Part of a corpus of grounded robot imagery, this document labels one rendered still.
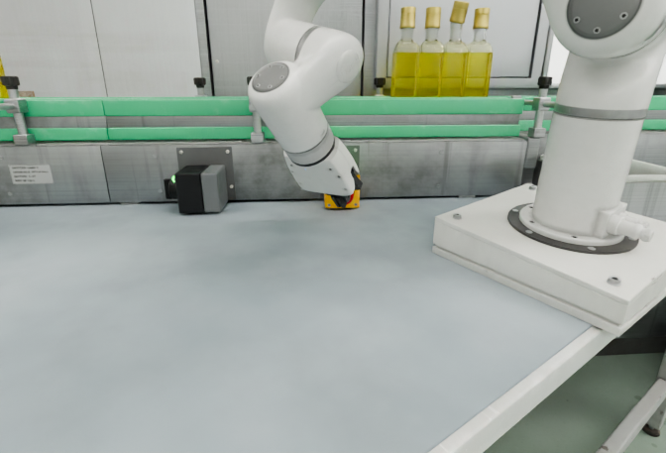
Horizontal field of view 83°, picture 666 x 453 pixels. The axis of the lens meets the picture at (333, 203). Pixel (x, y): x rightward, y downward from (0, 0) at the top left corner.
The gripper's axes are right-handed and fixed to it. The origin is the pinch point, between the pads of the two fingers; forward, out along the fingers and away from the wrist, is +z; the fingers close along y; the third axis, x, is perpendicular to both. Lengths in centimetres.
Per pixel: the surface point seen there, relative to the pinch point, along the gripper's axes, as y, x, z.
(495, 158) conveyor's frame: 23.8, 23.2, 17.8
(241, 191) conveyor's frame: -24.1, -0.8, 2.9
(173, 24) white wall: -283, 215, 110
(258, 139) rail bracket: -20.0, 8.2, -4.0
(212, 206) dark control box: -23.9, -7.7, -3.1
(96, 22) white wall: -344, 191, 84
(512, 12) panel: 22, 69, 16
